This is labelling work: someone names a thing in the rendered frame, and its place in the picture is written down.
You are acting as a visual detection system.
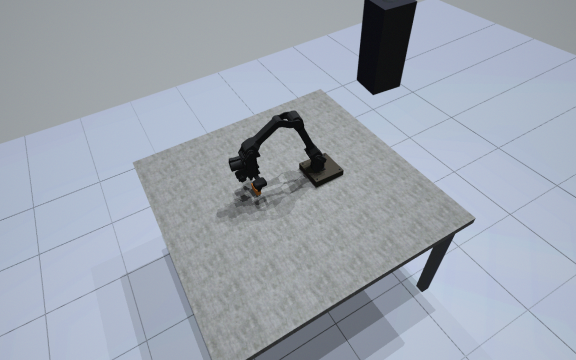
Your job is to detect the orange block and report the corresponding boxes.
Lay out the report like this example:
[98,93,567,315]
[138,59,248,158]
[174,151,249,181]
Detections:
[251,183,262,196]

